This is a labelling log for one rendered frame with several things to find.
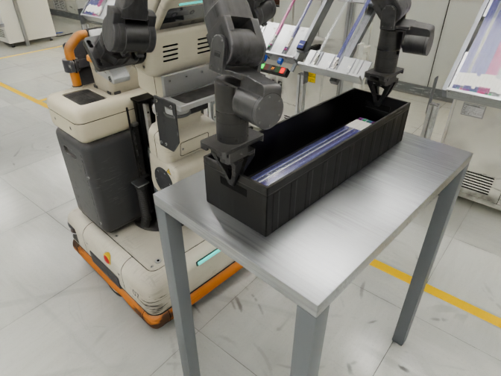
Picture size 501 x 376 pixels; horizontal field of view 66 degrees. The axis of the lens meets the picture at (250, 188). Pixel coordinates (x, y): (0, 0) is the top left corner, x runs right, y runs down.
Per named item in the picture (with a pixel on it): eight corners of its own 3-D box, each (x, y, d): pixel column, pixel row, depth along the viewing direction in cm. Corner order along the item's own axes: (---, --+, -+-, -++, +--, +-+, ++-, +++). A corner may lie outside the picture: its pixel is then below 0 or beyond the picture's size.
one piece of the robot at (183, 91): (150, 141, 122) (139, 73, 110) (215, 116, 139) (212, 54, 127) (182, 158, 113) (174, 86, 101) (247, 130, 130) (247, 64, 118)
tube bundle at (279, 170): (358, 127, 113) (359, 116, 111) (379, 135, 109) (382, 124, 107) (233, 200, 82) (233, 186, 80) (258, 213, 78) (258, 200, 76)
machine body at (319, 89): (314, 155, 267) (324, 65, 233) (238, 128, 304) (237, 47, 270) (358, 125, 309) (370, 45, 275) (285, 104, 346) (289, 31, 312)
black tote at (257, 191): (348, 123, 118) (353, 87, 112) (401, 140, 108) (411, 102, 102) (206, 201, 84) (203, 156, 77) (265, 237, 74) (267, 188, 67)
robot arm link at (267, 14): (242, 7, 123) (232, 12, 120) (261, -13, 115) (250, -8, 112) (259, 31, 125) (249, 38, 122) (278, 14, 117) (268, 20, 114)
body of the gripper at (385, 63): (403, 74, 105) (409, 47, 101) (385, 84, 99) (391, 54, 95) (381, 70, 109) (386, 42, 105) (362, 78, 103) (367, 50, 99)
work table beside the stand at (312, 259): (185, 389, 130) (152, 193, 86) (310, 278, 172) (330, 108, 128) (289, 503, 104) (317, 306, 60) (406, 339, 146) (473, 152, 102)
